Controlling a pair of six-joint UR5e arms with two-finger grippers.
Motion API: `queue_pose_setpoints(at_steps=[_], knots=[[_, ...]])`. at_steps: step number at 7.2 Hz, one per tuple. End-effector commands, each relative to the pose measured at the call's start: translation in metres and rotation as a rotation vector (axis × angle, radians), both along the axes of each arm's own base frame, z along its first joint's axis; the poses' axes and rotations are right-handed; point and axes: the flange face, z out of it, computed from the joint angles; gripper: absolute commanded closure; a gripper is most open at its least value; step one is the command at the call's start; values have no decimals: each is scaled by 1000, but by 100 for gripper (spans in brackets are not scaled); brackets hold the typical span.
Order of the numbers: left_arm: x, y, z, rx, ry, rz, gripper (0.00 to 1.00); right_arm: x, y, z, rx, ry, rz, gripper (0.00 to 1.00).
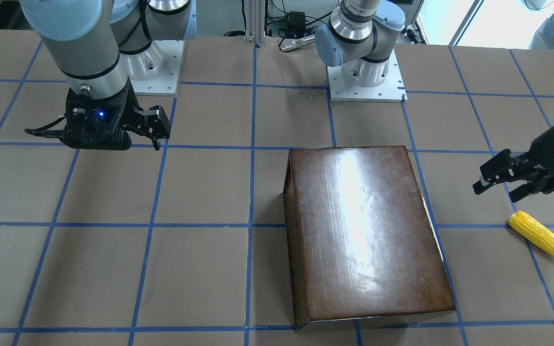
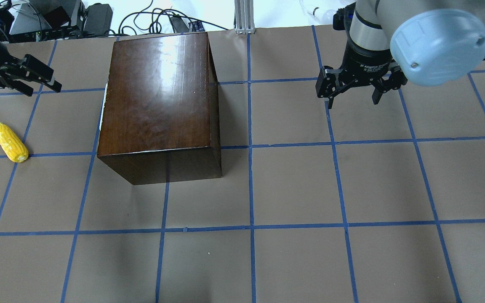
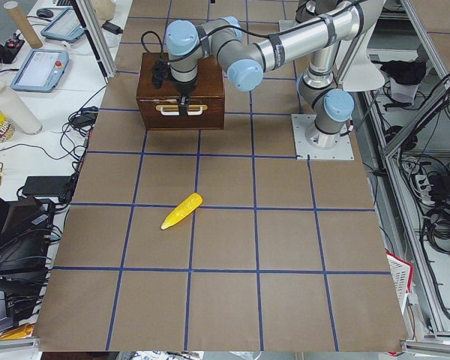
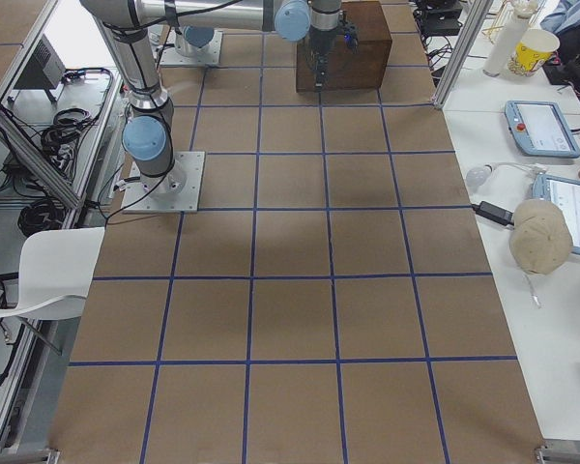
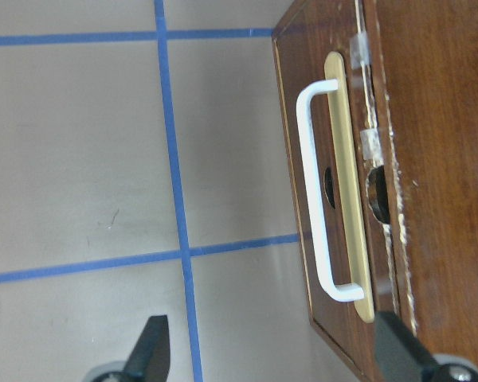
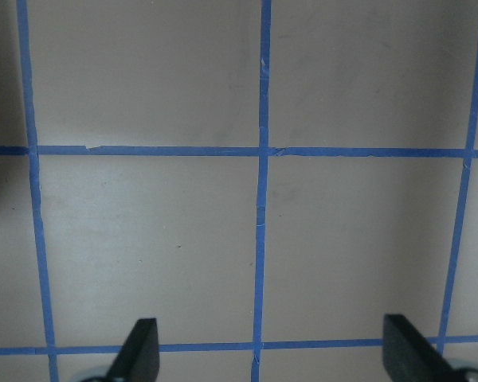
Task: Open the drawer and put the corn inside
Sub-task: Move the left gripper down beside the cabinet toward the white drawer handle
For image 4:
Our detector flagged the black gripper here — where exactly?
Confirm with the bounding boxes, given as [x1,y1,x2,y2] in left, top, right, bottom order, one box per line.
[306,25,341,90]

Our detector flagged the dark wooden drawer cabinet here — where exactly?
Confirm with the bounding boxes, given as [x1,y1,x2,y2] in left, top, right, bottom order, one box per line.
[295,1,392,92]

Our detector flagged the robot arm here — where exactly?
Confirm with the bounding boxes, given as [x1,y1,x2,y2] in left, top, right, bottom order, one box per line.
[82,1,343,198]
[174,26,222,66]

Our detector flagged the white paper roll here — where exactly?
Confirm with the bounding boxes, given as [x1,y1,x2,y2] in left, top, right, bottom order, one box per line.
[482,1,538,77]

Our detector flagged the white light bulb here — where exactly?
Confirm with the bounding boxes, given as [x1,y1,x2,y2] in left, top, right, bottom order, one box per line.
[465,164,495,189]

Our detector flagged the yellow popcorn cup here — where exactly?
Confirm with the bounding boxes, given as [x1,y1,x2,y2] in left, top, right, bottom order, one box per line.
[507,29,560,76]

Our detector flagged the blue teach pendant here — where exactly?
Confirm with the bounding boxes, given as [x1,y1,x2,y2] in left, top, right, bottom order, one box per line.
[532,174,580,255]
[504,101,580,159]

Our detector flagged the black adapter on table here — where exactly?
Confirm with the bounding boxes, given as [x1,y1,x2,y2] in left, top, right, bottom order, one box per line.
[472,201,514,226]

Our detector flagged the grey control box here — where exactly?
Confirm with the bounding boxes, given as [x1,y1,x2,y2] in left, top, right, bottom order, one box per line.
[14,35,66,103]

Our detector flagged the beige baseball cap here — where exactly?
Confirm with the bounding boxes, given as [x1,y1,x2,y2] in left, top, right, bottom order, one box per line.
[509,199,573,275]

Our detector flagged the white plastic chair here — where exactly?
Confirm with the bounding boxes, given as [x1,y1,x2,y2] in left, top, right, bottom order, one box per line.
[0,227,105,321]

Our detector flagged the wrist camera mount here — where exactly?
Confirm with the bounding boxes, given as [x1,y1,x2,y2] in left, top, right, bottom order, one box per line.
[338,11,359,53]

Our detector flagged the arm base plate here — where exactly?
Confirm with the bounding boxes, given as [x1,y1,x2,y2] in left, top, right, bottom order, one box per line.
[121,151,205,214]
[160,30,222,68]

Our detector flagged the aluminium frame leg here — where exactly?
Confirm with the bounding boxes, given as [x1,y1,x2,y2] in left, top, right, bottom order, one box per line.
[432,0,492,109]

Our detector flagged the coiled black cables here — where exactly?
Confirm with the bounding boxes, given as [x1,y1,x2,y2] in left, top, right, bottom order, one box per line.
[18,197,69,238]

